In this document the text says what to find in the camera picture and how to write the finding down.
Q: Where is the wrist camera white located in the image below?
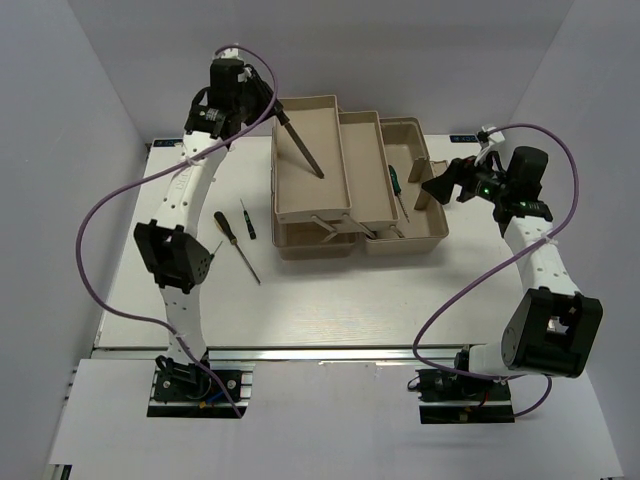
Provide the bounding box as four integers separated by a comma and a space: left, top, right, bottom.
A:
211, 45, 248, 83
475, 125, 505, 164

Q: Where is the small precision screwdriver upper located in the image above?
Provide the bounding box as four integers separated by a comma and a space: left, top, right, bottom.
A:
240, 200, 257, 240

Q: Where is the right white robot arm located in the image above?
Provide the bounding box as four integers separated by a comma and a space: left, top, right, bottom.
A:
421, 146, 603, 399

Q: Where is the beige plastic toolbox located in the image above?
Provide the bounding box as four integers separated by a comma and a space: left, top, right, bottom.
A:
271, 95, 449, 261

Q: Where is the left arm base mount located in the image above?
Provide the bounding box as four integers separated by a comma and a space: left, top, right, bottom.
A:
147, 355, 252, 419

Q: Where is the aluminium table edge rail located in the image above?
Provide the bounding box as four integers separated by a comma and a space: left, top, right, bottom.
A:
89, 344, 571, 364

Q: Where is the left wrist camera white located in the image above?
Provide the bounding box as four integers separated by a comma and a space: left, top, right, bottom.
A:
211, 45, 248, 83

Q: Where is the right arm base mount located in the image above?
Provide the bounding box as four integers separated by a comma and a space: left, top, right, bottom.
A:
407, 369, 515, 425

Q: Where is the yellow black handled file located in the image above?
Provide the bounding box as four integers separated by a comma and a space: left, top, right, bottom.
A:
274, 100, 325, 179

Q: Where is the blue label right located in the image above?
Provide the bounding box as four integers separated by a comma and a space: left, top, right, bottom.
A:
449, 134, 479, 144

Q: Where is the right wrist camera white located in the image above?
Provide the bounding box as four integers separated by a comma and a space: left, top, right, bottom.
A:
475, 125, 505, 164

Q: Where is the small green precision screwdriver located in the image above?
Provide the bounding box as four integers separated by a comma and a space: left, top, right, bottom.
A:
209, 241, 224, 261

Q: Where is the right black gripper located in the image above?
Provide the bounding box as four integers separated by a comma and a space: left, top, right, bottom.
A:
421, 147, 512, 205

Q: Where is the green screwdriver long shaft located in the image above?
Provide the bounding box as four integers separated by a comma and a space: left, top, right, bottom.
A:
388, 165, 410, 222

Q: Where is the blue label left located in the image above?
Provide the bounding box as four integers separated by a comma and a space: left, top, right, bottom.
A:
152, 139, 183, 148

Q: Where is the black handled awl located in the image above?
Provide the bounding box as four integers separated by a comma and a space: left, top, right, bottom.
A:
214, 211, 261, 285

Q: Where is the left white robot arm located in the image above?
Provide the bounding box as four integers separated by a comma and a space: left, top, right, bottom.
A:
134, 48, 273, 399

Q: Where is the blue label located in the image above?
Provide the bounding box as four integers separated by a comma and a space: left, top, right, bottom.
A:
449, 134, 479, 144
152, 139, 183, 148

